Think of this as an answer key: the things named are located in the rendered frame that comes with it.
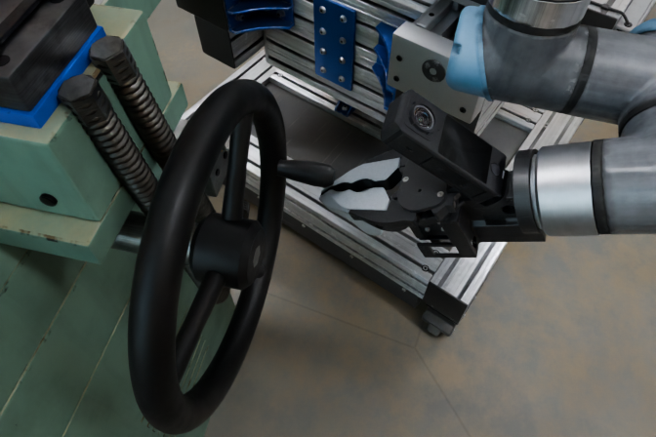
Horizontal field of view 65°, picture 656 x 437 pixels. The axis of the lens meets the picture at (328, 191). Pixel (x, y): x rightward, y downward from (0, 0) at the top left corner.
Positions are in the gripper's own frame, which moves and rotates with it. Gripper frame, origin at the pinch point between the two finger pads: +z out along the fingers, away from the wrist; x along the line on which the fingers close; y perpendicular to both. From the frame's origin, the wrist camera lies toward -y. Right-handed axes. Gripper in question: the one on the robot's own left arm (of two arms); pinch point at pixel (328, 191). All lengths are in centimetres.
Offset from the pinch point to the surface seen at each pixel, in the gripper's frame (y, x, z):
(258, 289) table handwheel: 3.9, -9.5, 7.8
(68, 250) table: -15.6, -16.7, 8.7
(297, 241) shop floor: 59, 32, 54
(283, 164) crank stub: -4.7, 0.0, 2.6
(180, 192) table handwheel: -18.4, -14.4, -4.9
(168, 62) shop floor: 29, 88, 114
